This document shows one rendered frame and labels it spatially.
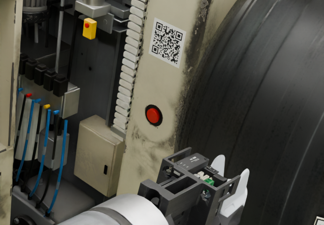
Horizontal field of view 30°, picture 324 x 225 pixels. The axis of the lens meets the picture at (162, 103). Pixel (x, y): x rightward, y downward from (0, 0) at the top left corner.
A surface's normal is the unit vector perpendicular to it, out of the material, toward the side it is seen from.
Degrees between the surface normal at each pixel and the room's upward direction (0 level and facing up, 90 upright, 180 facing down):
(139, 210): 15
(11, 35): 90
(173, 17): 90
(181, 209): 90
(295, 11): 39
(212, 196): 83
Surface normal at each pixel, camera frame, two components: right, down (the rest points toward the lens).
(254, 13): -0.51, -0.50
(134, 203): 0.23, -0.89
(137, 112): -0.61, 0.29
